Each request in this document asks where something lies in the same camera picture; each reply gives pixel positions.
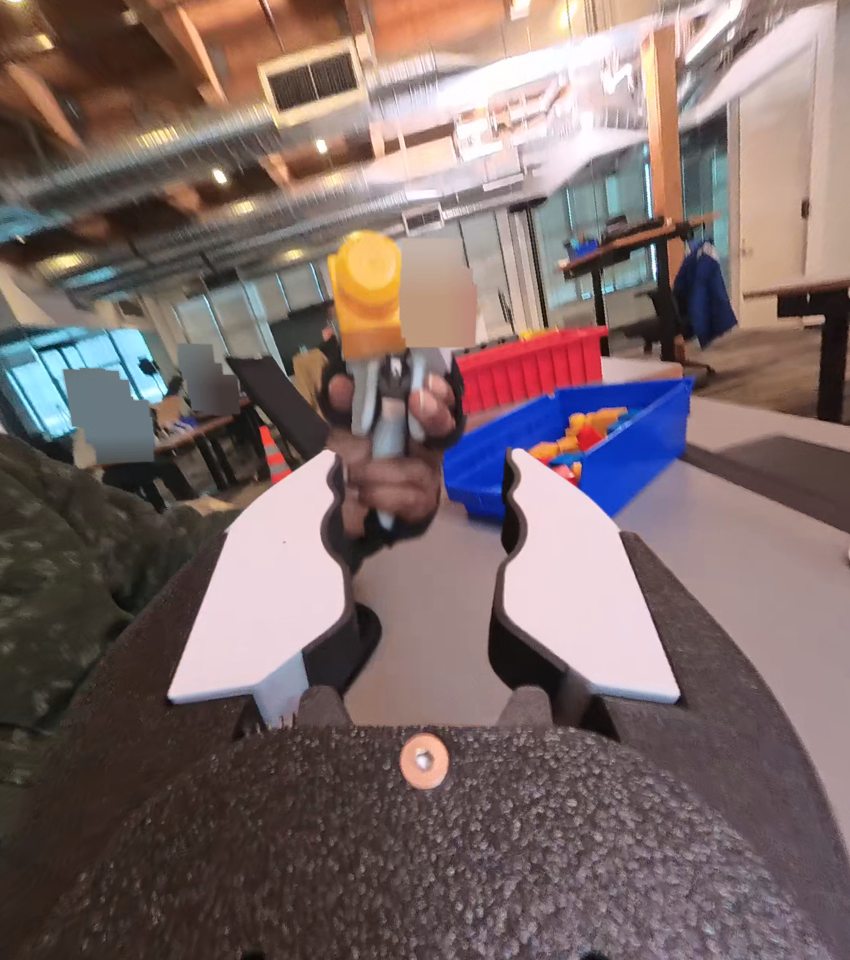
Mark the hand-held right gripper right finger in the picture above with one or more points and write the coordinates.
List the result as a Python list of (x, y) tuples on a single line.
[(582, 600)]

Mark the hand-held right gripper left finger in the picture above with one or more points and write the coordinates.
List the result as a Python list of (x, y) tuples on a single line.
[(267, 600)]

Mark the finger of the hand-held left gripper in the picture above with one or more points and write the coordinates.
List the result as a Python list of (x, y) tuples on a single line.
[(428, 371), (366, 397)]

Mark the yellow mega block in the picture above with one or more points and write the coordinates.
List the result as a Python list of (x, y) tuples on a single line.
[(365, 292)]

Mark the blue plastic bin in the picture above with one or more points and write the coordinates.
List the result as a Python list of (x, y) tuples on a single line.
[(620, 465)]

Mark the person's left hand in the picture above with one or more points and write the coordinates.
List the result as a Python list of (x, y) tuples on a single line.
[(417, 487)]

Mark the black flat panel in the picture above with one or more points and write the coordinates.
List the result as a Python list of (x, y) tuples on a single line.
[(282, 409)]

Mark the red plastic bin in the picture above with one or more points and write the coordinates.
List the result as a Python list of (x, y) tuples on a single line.
[(530, 367)]

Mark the orange traffic cone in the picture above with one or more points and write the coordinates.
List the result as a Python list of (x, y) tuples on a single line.
[(275, 457)]

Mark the blue jacket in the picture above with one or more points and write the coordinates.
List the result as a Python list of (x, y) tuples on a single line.
[(702, 300)]

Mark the white ceiling air vent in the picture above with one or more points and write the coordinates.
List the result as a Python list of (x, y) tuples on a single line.
[(312, 82)]

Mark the wooden pillar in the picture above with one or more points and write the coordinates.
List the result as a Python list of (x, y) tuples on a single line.
[(661, 127)]

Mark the wooden desk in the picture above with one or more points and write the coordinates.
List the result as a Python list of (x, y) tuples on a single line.
[(807, 289)]

